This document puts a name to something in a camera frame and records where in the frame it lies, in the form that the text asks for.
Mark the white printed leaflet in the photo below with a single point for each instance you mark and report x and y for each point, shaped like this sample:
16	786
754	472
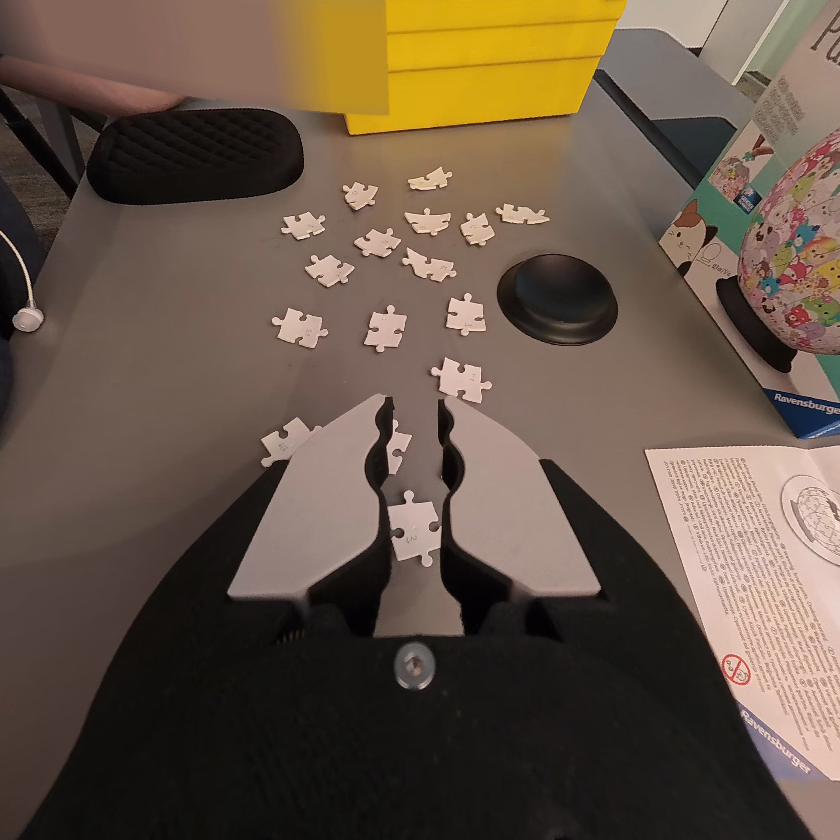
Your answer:
748	565

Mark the colourful puzzle box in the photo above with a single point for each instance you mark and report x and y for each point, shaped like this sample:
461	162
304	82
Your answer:
775	236

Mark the spread of white jigsaw pieces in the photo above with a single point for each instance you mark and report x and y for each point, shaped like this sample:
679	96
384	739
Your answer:
386	328

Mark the black quilted pad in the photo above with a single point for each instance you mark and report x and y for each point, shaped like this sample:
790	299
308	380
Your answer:
197	155

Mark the person's left forearm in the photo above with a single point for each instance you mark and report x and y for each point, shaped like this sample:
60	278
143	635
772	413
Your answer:
92	85

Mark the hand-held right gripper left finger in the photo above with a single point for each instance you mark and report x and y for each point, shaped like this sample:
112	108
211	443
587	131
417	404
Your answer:
309	525

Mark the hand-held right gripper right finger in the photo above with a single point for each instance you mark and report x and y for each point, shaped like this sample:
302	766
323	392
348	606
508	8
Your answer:
519	525

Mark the yellow plastic bin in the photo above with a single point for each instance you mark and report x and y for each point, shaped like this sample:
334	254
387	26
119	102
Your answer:
486	79

